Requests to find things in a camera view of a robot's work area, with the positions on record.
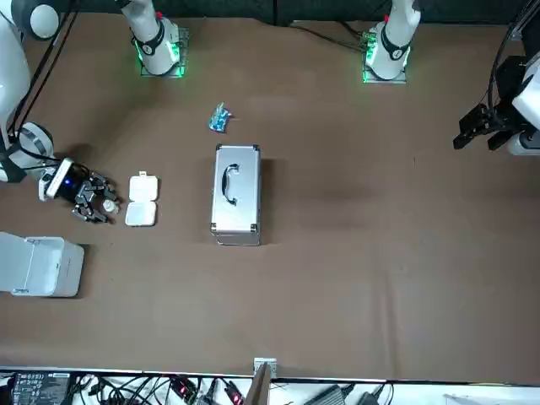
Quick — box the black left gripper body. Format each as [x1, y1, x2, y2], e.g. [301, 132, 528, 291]
[483, 54, 528, 128]

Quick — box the blue pill blister packet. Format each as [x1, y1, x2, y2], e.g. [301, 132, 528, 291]
[207, 101, 234, 132]

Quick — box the white open pill box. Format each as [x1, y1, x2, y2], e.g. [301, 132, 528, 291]
[124, 170, 162, 230]

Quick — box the black left arm base cable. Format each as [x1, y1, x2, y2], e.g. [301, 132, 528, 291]
[289, 21, 369, 52]

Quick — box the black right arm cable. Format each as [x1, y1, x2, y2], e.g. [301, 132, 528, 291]
[7, 0, 80, 143]

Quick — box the black power adapter with label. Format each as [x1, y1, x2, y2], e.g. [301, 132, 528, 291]
[8, 370, 72, 405]

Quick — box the black cable tangle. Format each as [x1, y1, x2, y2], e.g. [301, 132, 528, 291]
[70, 371, 254, 405]

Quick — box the black power brick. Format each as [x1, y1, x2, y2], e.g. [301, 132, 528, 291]
[303, 382, 352, 405]

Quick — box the white bin with raised lid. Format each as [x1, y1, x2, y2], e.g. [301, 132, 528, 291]
[0, 230, 85, 299]

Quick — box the silver aluminium case with handle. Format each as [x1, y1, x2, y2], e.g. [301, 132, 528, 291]
[209, 143, 262, 246]

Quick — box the black device with red light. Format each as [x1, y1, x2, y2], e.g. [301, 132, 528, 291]
[173, 378, 198, 401]
[226, 381, 246, 405]

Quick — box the aluminium profile post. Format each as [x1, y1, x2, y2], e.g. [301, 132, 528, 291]
[246, 357, 278, 405]

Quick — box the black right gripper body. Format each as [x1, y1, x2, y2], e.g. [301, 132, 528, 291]
[57, 162, 93, 205]

